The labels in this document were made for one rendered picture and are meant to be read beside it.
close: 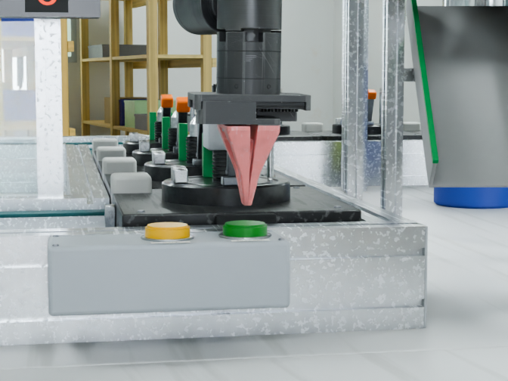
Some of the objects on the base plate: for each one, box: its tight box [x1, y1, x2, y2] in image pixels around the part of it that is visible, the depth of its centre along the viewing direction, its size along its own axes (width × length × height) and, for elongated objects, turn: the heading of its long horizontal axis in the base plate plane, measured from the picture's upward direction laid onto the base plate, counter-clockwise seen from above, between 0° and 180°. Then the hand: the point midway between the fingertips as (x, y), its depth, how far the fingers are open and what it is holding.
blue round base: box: [434, 187, 508, 209], centre depth 209 cm, size 16×16×27 cm
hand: (246, 195), depth 99 cm, fingers closed
